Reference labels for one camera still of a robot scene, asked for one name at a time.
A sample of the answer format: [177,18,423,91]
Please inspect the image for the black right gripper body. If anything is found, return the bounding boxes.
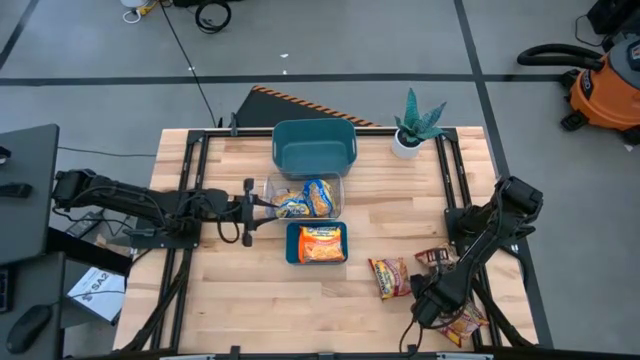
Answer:
[410,269,469,330]

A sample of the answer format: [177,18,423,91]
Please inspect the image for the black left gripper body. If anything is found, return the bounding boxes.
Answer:
[222,178,255,249]

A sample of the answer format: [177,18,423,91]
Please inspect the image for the blue yellow Maruchan noodle pack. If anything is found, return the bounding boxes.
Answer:
[272,188,314,220]
[301,178,337,218]

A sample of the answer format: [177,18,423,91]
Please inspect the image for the red Maruchan noodle pack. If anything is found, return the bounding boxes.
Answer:
[414,243,459,275]
[436,298,490,349]
[368,256,413,302]

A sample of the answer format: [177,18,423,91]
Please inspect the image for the orange Maruchan noodle pack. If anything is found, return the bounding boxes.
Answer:
[298,225,347,264]

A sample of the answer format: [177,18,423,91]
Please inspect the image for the clear plastic bin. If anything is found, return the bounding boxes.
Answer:
[263,172,346,221]

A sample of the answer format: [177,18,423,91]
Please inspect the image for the small teal plastic bin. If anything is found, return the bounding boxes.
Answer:
[285,220,349,266]

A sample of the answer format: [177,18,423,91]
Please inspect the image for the black striped floor ramp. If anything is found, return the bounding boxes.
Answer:
[233,84,382,129]

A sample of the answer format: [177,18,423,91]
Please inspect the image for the snake plant in white pot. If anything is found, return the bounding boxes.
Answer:
[391,87,448,161]

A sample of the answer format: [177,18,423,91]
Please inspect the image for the white printed paper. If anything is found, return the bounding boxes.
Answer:
[66,266,127,324]

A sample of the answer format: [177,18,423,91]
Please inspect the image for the black desk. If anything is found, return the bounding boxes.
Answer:
[0,123,60,266]

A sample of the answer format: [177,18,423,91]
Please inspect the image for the black remote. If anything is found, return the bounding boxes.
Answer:
[0,183,34,199]

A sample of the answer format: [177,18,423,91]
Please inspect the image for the black computer mouse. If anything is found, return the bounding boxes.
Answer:
[5,303,54,355]

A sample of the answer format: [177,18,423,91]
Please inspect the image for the black keyboard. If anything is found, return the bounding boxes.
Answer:
[0,267,15,315]

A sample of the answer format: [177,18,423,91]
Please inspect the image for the orange shop vacuum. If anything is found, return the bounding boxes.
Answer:
[516,37,640,147]

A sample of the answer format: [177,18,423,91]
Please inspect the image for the black case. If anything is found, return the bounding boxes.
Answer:
[585,0,640,37]

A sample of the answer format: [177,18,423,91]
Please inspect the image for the large teal handled basket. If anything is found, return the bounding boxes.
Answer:
[271,117,358,181]

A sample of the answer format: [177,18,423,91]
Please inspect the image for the black floor cable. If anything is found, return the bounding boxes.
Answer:
[158,0,224,129]

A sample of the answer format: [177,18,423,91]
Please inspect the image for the coiled black cable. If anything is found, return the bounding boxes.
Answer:
[193,0,233,35]

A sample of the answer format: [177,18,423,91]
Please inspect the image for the white plug with cable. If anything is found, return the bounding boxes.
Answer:
[120,0,160,25]

